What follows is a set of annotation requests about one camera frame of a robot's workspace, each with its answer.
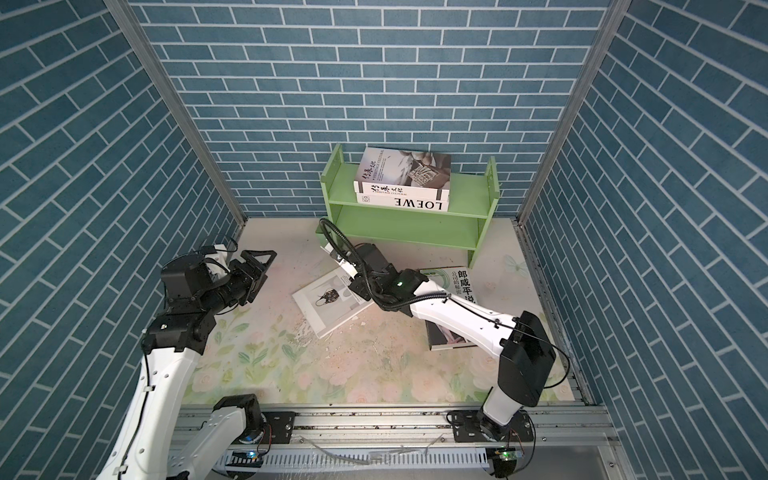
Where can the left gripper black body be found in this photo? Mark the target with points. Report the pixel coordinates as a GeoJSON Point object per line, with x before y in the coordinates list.
{"type": "Point", "coordinates": [243, 284]}

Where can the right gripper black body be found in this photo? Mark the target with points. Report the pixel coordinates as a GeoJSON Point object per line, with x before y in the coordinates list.
{"type": "Point", "coordinates": [360, 287]}

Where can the white Loewe Foundation book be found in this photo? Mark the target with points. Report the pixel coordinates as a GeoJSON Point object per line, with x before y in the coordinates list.
{"type": "Point", "coordinates": [403, 197]}

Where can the white-backed heritage culture book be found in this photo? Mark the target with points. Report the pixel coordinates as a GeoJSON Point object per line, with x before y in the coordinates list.
{"type": "Point", "coordinates": [413, 174]}

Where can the white booklet with brown bars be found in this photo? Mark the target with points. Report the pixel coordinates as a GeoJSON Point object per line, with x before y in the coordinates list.
{"type": "Point", "coordinates": [341, 260]}

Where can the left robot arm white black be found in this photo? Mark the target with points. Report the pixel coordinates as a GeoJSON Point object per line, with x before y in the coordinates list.
{"type": "Point", "coordinates": [197, 289]}

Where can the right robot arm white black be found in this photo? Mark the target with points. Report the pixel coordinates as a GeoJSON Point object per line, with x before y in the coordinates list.
{"type": "Point", "coordinates": [520, 344]}

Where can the white magazine with handbag photo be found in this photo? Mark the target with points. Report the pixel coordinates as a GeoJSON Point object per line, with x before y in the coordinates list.
{"type": "Point", "coordinates": [328, 302]}

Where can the Chinese book with man portrait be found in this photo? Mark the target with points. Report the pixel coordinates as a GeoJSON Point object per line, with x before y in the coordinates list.
{"type": "Point", "coordinates": [456, 281]}

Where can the green two-tier shelf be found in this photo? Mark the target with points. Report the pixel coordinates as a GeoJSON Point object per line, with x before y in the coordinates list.
{"type": "Point", "coordinates": [464, 225]}

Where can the left circuit board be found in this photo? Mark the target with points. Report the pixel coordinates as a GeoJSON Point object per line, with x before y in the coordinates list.
{"type": "Point", "coordinates": [244, 460]}

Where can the circuit board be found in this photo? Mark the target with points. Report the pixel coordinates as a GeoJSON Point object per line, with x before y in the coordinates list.
{"type": "Point", "coordinates": [244, 460]}
{"type": "Point", "coordinates": [504, 457]}

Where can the right circuit board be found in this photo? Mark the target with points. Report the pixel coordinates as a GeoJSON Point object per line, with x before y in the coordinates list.
{"type": "Point", "coordinates": [504, 457]}

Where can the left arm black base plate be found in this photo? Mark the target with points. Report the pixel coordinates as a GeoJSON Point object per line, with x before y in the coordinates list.
{"type": "Point", "coordinates": [276, 428]}

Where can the aluminium front rail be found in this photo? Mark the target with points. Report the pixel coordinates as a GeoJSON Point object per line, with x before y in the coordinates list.
{"type": "Point", "coordinates": [361, 427]}

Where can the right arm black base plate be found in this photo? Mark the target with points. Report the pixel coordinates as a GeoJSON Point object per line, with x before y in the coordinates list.
{"type": "Point", "coordinates": [473, 426]}

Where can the white slotted cable duct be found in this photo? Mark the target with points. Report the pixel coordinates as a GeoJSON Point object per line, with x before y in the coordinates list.
{"type": "Point", "coordinates": [314, 460]}

